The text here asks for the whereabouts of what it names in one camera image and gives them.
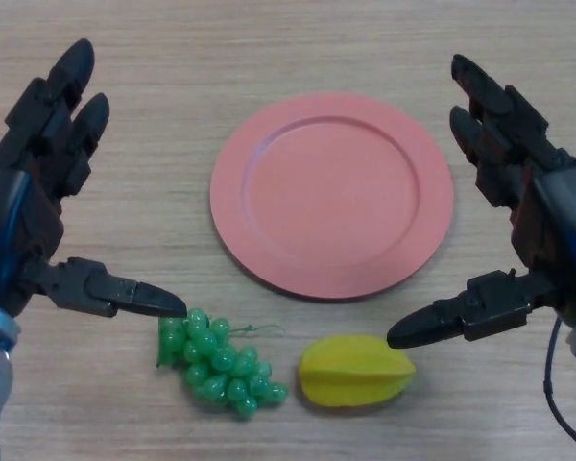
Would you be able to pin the green grape bunch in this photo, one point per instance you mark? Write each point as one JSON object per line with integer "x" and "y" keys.
{"x": 216, "y": 365}

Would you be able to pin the pink round plate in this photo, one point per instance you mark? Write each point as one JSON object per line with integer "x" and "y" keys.
{"x": 331, "y": 197}

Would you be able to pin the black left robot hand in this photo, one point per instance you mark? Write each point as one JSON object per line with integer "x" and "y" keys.
{"x": 14, "y": 216}

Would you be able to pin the yellow starfruit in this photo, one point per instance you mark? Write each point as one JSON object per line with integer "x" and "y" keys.
{"x": 355, "y": 372}

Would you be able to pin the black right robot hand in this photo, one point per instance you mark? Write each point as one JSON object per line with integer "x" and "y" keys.
{"x": 566, "y": 225}

